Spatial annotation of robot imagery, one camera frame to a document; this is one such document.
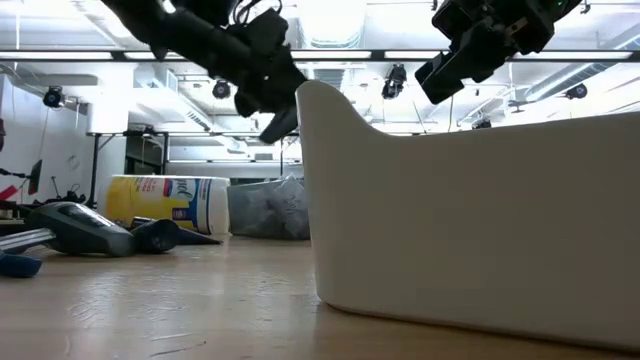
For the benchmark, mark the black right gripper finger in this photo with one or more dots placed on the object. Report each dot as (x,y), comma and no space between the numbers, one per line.
(442,77)
(487,52)

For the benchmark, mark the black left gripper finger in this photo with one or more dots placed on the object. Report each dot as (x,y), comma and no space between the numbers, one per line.
(281,125)
(246,105)

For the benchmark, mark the white plastic bin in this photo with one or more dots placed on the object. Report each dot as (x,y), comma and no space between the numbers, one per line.
(450,225)

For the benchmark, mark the grey oval deodorant stick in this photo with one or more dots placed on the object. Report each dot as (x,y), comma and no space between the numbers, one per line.
(80,227)

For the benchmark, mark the black ceiling spotlight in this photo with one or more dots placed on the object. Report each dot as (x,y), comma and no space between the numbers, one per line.
(482,124)
(394,82)
(53,97)
(577,91)
(221,90)

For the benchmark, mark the smoke translucent plastic bin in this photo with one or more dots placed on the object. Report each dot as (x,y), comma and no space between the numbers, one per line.
(250,210)

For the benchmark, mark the yellow white wipes canister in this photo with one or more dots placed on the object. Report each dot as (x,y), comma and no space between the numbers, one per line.
(165,200)

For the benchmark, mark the white box cabinet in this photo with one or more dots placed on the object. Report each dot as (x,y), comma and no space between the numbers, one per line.
(107,116)

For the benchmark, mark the black paddle on stand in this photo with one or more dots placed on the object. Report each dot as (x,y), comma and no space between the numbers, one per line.
(35,177)

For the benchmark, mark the red background item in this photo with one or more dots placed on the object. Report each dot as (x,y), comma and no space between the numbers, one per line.
(9,193)

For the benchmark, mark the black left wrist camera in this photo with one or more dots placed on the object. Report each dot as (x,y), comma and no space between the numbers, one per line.
(265,30)

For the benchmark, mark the black aluminium rig frame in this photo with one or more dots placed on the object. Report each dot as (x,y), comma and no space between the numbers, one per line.
(380,55)

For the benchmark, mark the silver ventilation duct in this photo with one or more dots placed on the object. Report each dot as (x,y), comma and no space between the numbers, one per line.
(332,22)

